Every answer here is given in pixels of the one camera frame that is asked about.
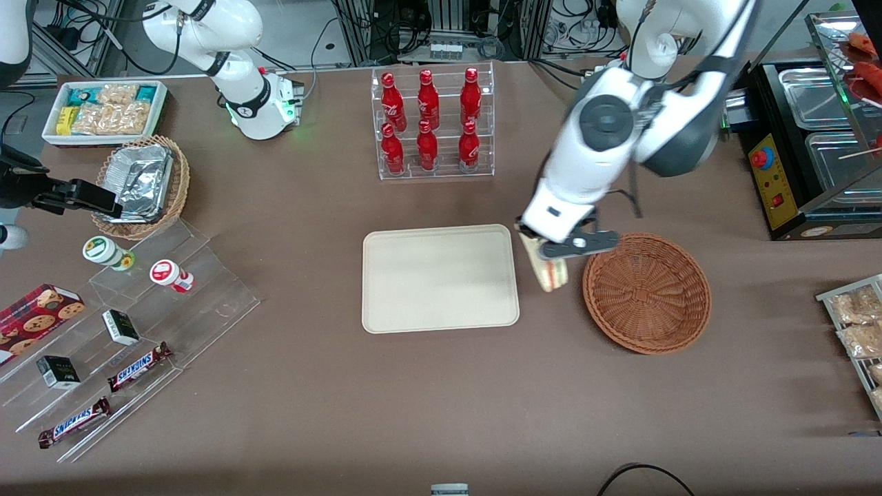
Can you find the red lid yogurt cup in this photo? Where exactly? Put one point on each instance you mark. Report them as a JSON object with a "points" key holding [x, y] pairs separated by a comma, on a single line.
{"points": [[164, 271]]}

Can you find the brown round wicker basket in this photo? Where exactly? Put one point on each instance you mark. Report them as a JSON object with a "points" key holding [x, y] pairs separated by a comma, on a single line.
{"points": [[648, 303]]}

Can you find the teal snack packet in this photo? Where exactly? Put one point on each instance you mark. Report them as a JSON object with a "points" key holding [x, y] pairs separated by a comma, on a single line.
{"points": [[147, 93], [83, 95]]}

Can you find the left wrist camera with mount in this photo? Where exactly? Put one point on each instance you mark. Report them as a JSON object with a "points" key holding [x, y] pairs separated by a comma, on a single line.
{"points": [[603, 242]]}

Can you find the tan wicker basket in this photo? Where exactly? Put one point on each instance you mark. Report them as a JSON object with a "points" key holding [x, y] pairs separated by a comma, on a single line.
{"points": [[180, 186]]}

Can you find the stainless steel pan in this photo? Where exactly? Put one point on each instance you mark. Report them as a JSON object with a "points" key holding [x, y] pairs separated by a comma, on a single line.
{"points": [[841, 165], [816, 96]]}

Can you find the clear bag of fried snack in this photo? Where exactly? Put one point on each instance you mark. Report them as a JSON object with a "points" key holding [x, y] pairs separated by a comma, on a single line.
{"points": [[858, 306], [861, 341], [876, 373], [878, 399]]}

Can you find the beige plastic tray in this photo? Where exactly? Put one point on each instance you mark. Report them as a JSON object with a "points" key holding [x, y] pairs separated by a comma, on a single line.
{"points": [[441, 282]]}

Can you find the yellow snack packet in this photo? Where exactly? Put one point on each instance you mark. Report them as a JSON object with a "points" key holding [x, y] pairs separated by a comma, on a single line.
{"points": [[66, 119]]}

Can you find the triangular sandwich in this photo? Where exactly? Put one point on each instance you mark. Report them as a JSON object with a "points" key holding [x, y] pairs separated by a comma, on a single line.
{"points": [[555, 275]]}

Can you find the small black carton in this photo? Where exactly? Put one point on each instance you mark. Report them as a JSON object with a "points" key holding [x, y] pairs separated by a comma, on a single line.
{"points": [[58, 372], [120, 327]]}

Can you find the clear acrylic stepped stand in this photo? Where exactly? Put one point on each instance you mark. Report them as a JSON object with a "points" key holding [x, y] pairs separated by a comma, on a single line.
{"points": [[207, 303]]}

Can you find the clear acrylic bottle rack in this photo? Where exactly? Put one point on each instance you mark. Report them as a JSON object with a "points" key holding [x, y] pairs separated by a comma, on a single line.
{"points": [[448, 173]]}

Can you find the silver metal side box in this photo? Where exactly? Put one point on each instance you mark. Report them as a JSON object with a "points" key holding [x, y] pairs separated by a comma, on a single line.
{"points": [[734, 114]]}

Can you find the white rectangular snack bin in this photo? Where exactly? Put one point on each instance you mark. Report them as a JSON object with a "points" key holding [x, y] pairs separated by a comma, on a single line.
{"points": [[103, 140]]}

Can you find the white power strip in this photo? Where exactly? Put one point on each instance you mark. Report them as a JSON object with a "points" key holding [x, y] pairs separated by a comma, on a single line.
{"points": [[446, 49]]}

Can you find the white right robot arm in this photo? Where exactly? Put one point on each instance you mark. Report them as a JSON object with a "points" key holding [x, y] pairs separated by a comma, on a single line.
{"points": [[255, 103]]}

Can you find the black hot food warmer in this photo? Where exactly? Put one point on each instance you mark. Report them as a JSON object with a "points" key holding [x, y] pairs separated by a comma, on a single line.
{"points": [[778, 200]]}

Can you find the Snickers chocolate bar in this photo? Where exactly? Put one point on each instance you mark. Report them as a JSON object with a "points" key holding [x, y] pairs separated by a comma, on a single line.
{"points": [[74, 422], [138, 367]]}

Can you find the red cola bottle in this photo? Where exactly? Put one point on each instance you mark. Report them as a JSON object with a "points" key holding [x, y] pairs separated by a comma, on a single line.
{"points": [[393, 103], [427, 148], [469, 148], [470, 100], [393, 155], [428, 103]]}

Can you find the clear bag of crackers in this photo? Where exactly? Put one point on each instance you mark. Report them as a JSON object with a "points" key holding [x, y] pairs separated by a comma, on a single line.
{"points": [[117, 95], [114, 119]]}

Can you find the grey metal object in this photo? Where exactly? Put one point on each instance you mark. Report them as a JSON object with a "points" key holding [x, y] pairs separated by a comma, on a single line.
{"points": [[449, 490]]}

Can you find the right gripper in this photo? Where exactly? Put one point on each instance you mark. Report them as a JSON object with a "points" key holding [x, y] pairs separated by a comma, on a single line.
{"points": [[19, 190]]}

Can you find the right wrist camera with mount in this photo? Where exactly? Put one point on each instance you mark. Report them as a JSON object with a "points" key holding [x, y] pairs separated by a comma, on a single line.
{"points": [[12, 238]]}

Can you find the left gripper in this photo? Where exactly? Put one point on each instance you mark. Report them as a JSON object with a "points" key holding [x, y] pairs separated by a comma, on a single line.
{"points": [[526, 231]]}

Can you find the red cookie box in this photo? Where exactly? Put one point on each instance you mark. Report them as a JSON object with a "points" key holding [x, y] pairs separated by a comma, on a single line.
{"points": [[34, 317]]}

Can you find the green lid yogurt cup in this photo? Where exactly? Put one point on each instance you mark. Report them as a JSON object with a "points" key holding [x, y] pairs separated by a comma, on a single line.
{"points": [[100, 249]]}

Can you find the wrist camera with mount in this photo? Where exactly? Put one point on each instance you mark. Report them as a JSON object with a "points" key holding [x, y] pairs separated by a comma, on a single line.
{"points": [[12, 238], [603, 242]]}

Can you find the aluminium foil container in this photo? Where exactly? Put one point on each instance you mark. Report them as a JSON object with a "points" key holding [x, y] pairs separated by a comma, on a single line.
{"points": [[138, 179]]}

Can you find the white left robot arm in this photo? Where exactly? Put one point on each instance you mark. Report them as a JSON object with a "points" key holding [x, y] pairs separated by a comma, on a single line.
{"points": [[599, 158]]}

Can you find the tray of packaged snacks right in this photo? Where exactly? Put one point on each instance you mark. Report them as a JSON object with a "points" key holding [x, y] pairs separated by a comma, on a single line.
{"points": [[854, 372]]}

